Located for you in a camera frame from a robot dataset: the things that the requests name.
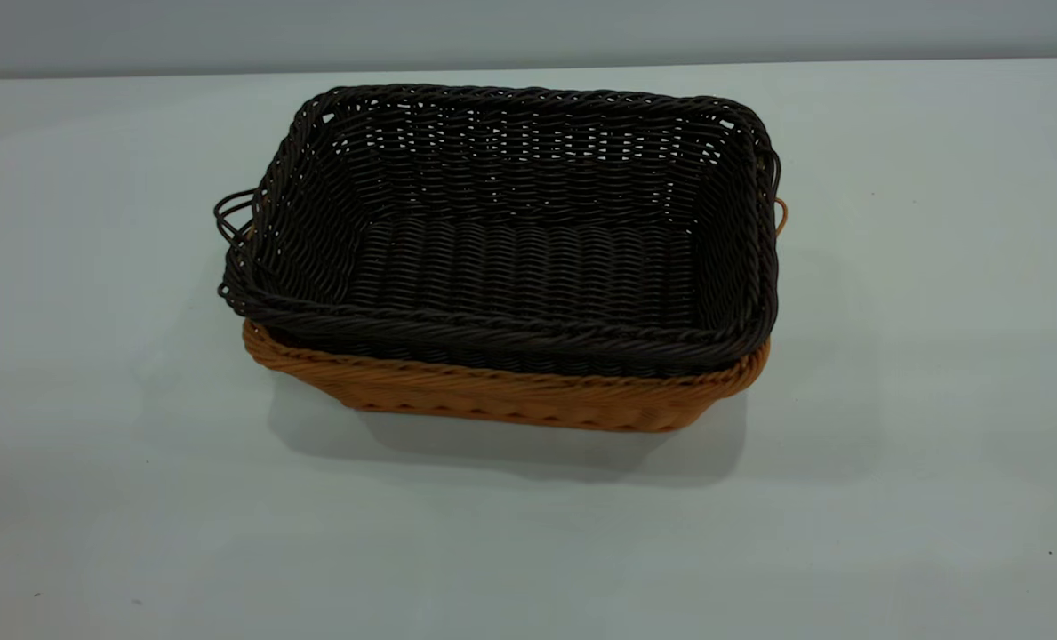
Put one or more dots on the orange-brown wicker basket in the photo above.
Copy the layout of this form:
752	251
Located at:
510	400

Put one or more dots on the dark brown wicker basket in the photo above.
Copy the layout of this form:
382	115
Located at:
528	258

